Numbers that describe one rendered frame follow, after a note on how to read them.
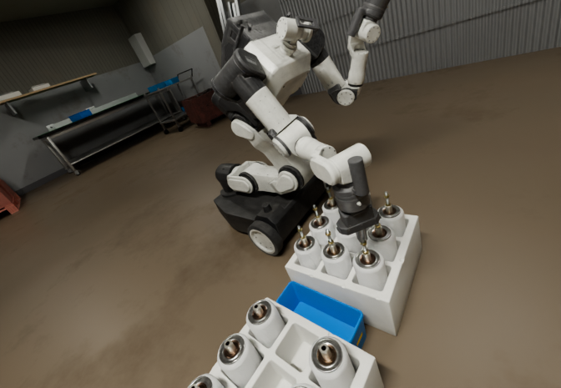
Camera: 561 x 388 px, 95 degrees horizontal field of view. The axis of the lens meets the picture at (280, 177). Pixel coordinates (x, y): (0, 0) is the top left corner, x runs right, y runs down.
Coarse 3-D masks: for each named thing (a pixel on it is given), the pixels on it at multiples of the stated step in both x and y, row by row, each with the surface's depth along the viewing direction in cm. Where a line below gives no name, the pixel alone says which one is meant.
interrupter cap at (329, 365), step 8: (320, 344) 64; (328, 344) 63; (336, 344) 62; (312, 352) 63; (320, 352) 62; (336, 352) 61; (312, 360) 61; (320, 360) 61; (328, 360) 60; (336, 360) 59; (320, 368) 59; (328, 368) 59; (336, 368) 58
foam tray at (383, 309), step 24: (408, 216) 100; (336, 240) 102; (408, 240) 90; (288, 264) 100; (408, 264) 90; (312, 288) 96; (336, 288) 86; (360, 288) 81; (384, 288) 78; (408, 288) 91; (384, 312) 78
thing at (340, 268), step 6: (324, 246) 92; (348, 252) 87; (324, 258) 87; (342, 258) 85; (348, 258) 87; (324, 264) 89; (330, 264) 86; (336, 264) 85; (342, 264) 85; (348, 264) 87; (330, 270) 88; (336, 270) 86; (342, 270) 86; (348, 270) 87; (336, 276) 88; (342, 276) 88
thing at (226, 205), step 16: (224, 176) 161; (224, 192) 171; (240, 192) 167; (256, 192) 160; (304, 192) 141; (320, 192) 152; (224, 208) 157; (240, 208) 150; (256, 208) 144; (272, 208) 131; (288, 208) 132; (304, 208) 141; (240, 224) 148; (272, 224) 126; (288, 224) 132
